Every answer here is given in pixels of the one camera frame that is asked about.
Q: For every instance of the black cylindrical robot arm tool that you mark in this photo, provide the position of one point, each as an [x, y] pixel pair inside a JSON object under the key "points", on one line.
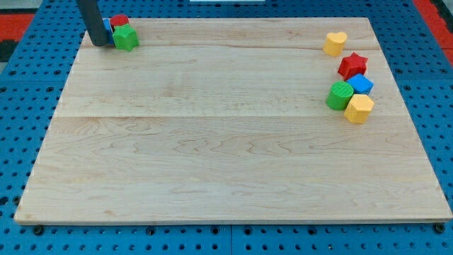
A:
{"points": [[93, 21]]}

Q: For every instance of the blue block behind arm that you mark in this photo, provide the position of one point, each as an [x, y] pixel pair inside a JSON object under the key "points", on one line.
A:
{"points": [[107, 26]]}

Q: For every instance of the green star block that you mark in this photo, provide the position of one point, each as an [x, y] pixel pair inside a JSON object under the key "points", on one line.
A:
{"points": [[125, 37]]}

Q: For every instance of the blue cube block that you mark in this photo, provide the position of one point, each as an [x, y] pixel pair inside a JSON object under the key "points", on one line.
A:
{"points": [[360, 84]]}

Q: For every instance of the red star block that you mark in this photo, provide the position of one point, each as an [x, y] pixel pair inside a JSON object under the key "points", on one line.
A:
{"points": [[352, 65]]}

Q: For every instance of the yellow hexagon block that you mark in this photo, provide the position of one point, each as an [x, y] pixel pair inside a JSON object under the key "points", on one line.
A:
{"points": [[359, 108]]}

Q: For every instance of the green cylinder block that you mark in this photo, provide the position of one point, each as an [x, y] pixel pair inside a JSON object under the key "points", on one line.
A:
{"points": [[339, 95]]}

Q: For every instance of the light wooden board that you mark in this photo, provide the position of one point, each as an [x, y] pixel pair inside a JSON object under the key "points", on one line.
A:
{"points": [[224, 121]]}

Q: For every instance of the red cylinder block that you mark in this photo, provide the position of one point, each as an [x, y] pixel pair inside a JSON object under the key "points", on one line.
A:
{"points": [[119, 20]]}

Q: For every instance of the yellow heart block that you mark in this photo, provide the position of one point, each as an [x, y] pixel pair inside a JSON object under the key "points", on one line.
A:
{"points": [[334, 43]]}

